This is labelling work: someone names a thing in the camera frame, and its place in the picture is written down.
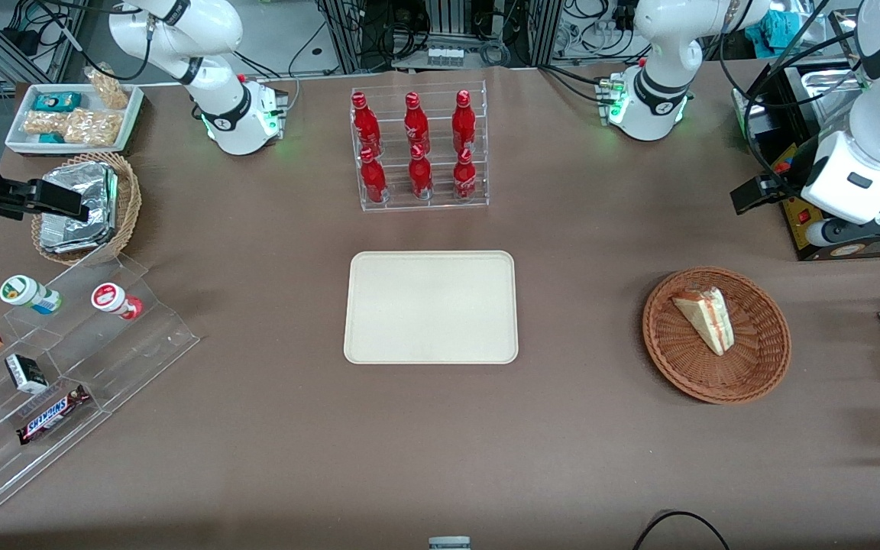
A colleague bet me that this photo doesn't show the black countertop oven appliance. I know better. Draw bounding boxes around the black countertop oven appliance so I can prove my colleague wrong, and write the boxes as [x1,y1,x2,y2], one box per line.
[730,60,880,263]

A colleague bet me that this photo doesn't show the shiny metal oven tray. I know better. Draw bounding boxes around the shiny metal oven tray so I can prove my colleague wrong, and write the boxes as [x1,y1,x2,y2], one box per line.
[782,66,865,117]

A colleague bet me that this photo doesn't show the snickers chocolate bar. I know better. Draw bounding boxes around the snickers chocolate bar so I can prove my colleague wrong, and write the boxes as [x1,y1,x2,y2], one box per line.
[15,383,92,446]

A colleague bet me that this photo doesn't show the triangle sandwich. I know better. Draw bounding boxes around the triangle sandwich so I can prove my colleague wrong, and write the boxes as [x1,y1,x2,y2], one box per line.
[671,286,736,358]

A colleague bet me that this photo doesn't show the light tan wicker basket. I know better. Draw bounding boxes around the light tan wicker basket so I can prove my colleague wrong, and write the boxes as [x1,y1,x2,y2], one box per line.
[31,152,143,267]

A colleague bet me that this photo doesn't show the beige rectangular serving tray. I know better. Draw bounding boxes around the beige rectangular serving tray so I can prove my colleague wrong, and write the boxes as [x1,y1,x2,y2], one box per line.
[343,250,519,365]

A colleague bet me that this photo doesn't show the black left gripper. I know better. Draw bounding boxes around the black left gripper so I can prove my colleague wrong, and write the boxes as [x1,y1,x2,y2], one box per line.
[730,173,812,215]

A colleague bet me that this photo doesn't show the teal snack box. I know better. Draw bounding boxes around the teal snack box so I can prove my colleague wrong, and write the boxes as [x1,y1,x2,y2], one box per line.
[33,92,83,114]

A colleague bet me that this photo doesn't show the black loop cable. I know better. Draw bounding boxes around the black loop cable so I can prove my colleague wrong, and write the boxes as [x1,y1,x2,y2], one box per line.
[632,510,730,550]

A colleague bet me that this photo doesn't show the white rectangular snack tray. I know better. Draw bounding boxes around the white rectangular snack tray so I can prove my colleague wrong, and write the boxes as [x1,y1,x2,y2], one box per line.
[4,82,144,154]

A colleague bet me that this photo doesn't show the foil wrapped food packs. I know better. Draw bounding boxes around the foil wrapped food packs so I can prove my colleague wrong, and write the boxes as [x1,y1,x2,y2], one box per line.
[39,161,119,254]

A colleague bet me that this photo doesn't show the large clear bag of crackers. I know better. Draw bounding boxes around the large clear bag of crackers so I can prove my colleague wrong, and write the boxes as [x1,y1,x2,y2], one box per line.
[63,108,123,147]

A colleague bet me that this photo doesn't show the red cola bottle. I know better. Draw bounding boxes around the red cola bottle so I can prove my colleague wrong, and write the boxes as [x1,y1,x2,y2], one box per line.
[359,147,388,205]
[451,89,478,150]
[452,147,478,202]
[351,91,382,156]
[403,91,430,150]
[408,143,435,202]

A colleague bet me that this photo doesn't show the red capped yogurt bottle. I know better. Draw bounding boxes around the red capped yogurt bottle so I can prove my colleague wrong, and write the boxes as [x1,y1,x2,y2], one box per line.
[91,282,144,321]

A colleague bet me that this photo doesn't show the clear acrylic stepped display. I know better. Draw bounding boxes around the clear acrylic stepped display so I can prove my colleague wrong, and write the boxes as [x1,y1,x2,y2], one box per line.
[0,251,201,521]

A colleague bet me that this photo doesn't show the clear acrylic bottle rack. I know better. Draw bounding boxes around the clear acrylic bottle rack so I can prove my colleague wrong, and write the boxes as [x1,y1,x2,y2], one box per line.
[349,79,490,213]

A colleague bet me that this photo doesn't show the small black white carton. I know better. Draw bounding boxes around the small black white carton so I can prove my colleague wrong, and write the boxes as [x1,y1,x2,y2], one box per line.
[5,353,50,396]

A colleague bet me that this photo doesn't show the clear bag of nuts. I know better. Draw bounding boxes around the clear bag of nuts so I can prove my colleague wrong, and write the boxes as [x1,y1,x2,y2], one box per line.
[84,64,131,110]

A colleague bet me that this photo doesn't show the green capped yogurt bottle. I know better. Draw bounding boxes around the green capped yogurt bottle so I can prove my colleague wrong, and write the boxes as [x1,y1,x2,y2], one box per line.
[0,274,63,315]

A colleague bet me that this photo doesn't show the round brown wicker basket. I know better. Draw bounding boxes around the round brown wicker basket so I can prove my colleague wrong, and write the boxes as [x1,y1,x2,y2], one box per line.
[642,265,792,404]

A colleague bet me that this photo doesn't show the teal crumpled cloth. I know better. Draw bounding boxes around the teal crumpled cloth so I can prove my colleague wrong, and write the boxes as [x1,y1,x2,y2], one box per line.
[744,6,801,48]

